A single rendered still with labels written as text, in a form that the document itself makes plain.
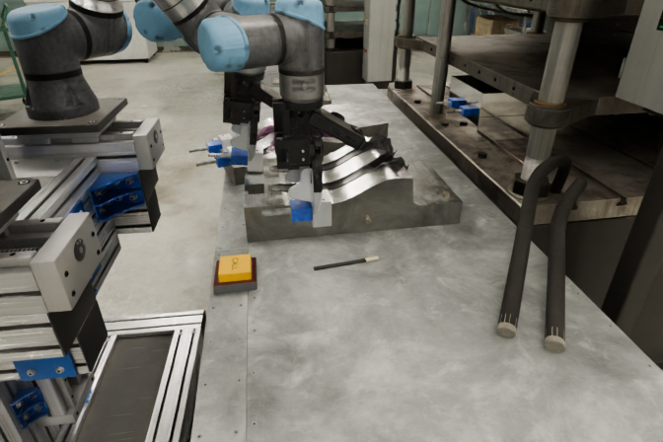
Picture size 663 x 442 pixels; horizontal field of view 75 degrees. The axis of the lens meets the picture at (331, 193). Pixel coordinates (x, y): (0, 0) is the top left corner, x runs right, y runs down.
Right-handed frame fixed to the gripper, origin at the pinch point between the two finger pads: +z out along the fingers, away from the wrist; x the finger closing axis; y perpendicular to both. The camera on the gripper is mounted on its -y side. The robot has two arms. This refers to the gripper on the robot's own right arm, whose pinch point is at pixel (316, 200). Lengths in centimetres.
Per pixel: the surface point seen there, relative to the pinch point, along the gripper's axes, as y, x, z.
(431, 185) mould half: -31.4, -19.0, 8.9
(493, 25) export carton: -323, -536, 35
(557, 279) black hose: -41.0, 18.3, 9.9
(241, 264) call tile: 15.2, 2.8, 11.3
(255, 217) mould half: 12.2, -10.2, 8.7
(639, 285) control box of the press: -80, 2, 30
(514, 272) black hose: -34.0, 15.6, 9.5
